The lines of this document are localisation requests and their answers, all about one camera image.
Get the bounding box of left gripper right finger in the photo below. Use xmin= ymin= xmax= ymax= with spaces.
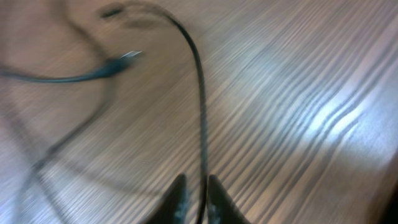
xmin=207 ymin=175 xmax=250 ymax=224

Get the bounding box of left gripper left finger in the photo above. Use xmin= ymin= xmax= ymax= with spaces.
xmin=146 ymin=174 xmax=187 ymax=224

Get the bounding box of thin black usb cable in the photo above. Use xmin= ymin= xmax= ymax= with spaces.
xmin=98 ymin=1 xmax=208 ymax=224

